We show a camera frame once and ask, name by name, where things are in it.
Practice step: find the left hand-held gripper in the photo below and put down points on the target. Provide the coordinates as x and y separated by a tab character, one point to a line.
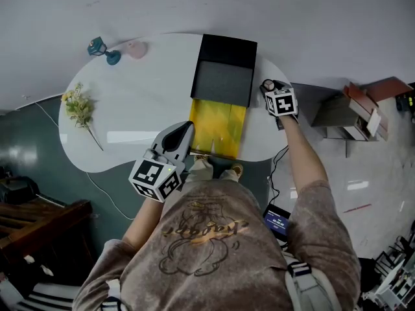
168	141

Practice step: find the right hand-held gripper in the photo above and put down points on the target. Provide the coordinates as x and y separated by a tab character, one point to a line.
281	104

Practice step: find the black box with grey lining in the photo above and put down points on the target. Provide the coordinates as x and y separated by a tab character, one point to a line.
223	79

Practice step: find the person's left forearm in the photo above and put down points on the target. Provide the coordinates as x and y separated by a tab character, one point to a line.
142	222

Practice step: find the person's right forearm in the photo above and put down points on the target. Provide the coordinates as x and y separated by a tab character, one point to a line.
303	157

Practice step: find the person's left shoe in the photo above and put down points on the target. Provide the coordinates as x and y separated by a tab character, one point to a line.
201	157

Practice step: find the person's shoe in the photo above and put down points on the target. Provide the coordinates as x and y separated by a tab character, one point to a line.
201	157
238	168

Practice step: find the person's beige trousers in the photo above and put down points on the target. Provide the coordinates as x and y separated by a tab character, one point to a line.
202	170

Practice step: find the yellow patterned tray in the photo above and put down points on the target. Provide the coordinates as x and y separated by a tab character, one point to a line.
217	125

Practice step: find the grey shelf unit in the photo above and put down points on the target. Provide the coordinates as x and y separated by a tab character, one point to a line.
334	115

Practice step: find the person's right shoe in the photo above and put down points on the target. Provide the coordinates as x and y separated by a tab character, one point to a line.
238	168

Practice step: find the stack of red-brown boxes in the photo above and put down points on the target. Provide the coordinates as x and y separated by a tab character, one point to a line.
366	102

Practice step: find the yellow flower sprig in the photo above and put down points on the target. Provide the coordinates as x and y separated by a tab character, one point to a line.
78	107

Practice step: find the pink round object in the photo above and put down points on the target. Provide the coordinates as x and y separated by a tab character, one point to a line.
136	50

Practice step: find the black device with lit screen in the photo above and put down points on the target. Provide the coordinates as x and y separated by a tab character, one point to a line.
276	220

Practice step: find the teal lantern desk lamp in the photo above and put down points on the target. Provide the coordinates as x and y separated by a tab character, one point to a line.
97	46

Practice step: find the person's brown printed t-shirt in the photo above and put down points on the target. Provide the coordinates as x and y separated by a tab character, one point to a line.
210	254

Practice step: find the red tape strip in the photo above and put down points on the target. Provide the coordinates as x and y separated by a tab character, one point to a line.
357	208

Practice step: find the dark wooden bench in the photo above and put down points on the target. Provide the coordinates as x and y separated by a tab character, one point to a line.
39	222

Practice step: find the black bag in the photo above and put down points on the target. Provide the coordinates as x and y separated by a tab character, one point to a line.
16	188

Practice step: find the white metal equipment rack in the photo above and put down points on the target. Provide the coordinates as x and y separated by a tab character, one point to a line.
394	277

